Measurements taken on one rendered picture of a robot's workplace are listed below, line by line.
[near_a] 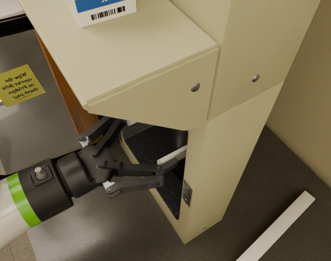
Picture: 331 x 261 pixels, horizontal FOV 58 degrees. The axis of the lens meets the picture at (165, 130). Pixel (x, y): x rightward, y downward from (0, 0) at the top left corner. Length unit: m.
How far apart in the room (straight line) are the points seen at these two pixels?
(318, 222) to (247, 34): 0.65
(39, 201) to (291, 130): 0.69
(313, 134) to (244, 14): 0.66
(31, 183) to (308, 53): 0.63
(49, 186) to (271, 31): 0.38
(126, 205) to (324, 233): 0.48
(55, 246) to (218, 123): 0.55
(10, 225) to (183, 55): 0.39
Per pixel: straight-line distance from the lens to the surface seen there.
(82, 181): 0.52
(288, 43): 0.32
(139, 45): 0.24
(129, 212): 0.77
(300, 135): 0.91
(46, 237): 0.80
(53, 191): 0.51
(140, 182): 0.51
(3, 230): 0.53
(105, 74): 0.22
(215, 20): 0.24
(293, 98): 0.87
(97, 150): 0.54
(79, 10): 0.26
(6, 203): 0.52
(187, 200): 0.52
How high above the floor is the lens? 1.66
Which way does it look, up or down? 55 degrees down
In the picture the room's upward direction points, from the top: straight up
